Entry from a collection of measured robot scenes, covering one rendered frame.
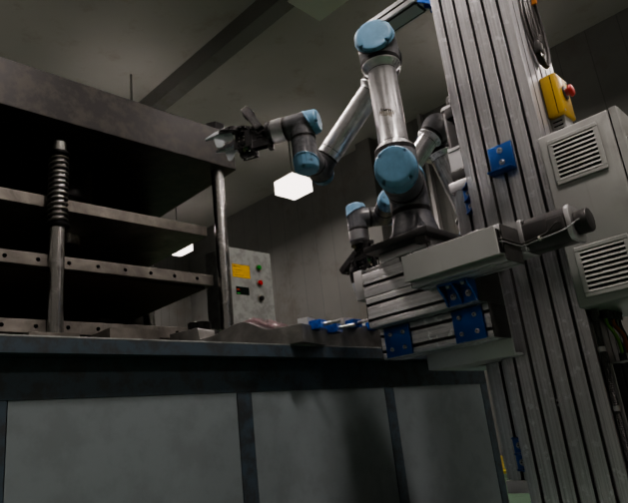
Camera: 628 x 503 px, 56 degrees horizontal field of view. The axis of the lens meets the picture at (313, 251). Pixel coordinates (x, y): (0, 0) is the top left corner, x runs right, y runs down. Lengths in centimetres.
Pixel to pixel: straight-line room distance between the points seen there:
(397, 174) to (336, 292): 877
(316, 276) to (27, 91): 860
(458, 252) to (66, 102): 172
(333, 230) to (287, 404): 888
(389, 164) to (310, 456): 87
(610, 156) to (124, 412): 132
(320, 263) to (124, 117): 825
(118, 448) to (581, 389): 112
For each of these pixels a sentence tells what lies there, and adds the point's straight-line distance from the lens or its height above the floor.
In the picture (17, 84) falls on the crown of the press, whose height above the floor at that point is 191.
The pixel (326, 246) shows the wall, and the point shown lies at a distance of 1064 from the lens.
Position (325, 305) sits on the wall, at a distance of 1049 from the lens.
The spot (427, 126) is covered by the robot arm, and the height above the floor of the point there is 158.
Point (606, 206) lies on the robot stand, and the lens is 162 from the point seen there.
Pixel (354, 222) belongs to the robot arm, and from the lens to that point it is 223.
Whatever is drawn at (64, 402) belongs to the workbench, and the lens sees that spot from 145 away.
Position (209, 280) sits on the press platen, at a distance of 275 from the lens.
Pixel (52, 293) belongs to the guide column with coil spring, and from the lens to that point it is 235.
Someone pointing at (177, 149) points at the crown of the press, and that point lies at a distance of 278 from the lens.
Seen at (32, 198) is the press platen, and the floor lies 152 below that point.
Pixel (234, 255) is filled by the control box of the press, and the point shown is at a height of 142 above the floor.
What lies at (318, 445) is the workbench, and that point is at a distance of 187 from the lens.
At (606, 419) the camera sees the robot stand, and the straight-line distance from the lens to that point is 163.
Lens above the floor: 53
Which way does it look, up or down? 17 degrees up
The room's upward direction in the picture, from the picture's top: 6 degrees counter-clockwise
